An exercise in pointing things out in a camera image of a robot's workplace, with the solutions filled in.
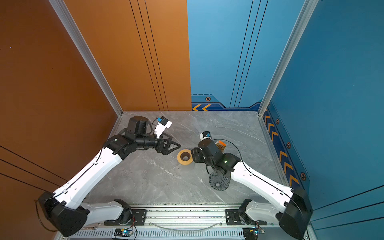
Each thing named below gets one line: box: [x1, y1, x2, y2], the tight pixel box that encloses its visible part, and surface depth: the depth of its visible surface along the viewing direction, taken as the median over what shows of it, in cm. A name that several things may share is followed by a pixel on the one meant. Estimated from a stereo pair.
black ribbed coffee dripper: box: [209, 174, 230, 191], surface depth 82 cm
